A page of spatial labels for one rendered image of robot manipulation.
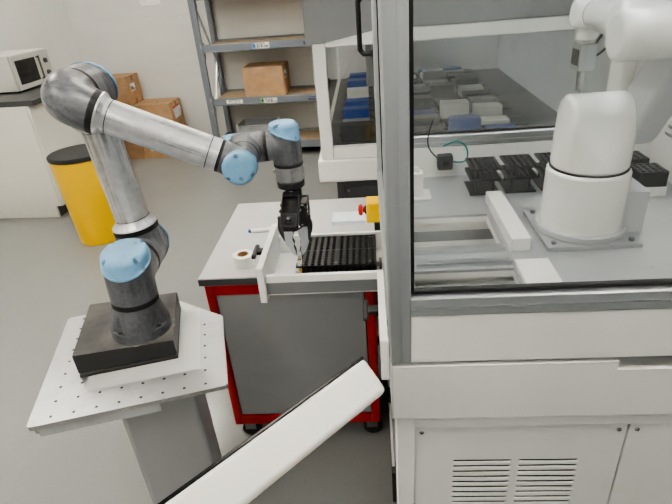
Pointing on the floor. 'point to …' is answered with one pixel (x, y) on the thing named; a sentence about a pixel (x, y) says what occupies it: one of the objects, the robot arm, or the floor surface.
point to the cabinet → (532, 459)
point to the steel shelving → (244, 89)
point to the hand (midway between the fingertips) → (298, 251)
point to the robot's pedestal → (169, 420)
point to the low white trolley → (285, 322)
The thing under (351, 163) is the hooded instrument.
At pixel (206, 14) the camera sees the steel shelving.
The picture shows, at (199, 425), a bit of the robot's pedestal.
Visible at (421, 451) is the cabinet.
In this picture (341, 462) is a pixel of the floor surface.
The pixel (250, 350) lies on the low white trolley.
